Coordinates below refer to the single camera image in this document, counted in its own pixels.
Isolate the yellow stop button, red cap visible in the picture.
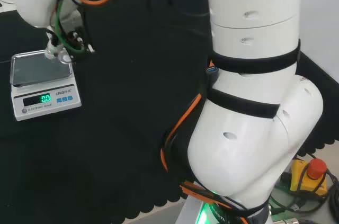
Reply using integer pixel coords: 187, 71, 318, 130
289, 158, 328, 198

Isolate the black cable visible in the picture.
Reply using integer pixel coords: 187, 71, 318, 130
272, 152, 339, 213

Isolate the white electronic balance, steel pan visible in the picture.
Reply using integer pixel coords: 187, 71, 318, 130
10, 49, 83, 122

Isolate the black bench cloth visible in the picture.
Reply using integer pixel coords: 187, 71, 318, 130
0, 0, 339, 221

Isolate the green cable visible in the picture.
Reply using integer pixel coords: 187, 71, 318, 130
55, 0, 94, 55

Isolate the orange cable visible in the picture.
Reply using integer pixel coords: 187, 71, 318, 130
75, 0, 240, 224

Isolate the small clear glass beaker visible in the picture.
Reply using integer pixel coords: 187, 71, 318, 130
44, 41, 73, 65

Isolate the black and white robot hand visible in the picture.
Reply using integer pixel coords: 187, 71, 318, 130
46, 3, 95, 56

